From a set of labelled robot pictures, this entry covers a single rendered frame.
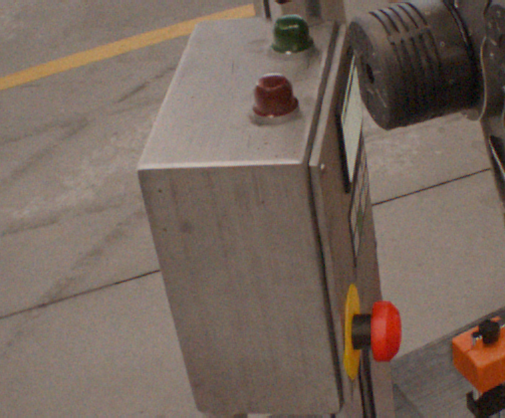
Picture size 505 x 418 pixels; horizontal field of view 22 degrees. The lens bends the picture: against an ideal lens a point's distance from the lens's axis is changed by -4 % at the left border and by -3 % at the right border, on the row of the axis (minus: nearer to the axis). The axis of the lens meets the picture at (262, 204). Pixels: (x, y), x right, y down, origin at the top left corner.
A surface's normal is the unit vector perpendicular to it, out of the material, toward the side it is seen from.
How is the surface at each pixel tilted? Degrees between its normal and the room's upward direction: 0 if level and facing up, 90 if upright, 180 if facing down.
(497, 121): 90
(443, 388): 0
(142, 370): 0
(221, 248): 90
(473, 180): 0
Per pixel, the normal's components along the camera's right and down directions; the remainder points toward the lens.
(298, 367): -0.15, 0.59
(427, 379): -0.15, -0.80
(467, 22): -0.94, 0.29
